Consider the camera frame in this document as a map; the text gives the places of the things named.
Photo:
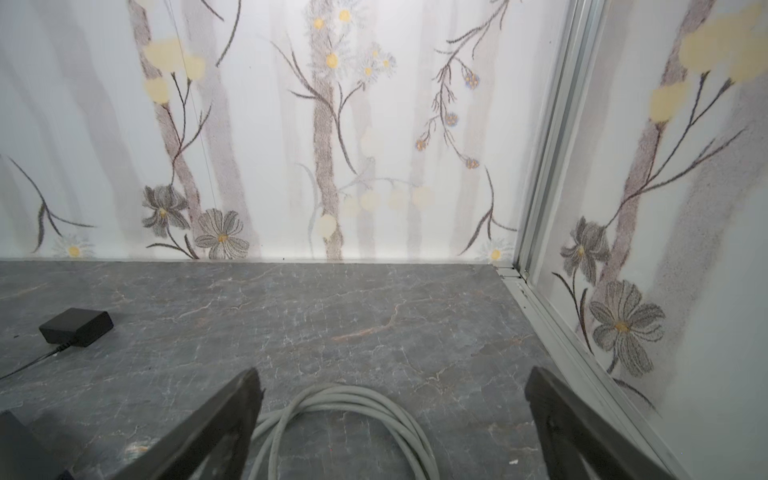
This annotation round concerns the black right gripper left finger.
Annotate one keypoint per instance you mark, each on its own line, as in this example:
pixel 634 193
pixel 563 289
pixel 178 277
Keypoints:
pixel 212 443

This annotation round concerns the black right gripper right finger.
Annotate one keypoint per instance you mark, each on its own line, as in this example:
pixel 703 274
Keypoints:
pixel 577 442

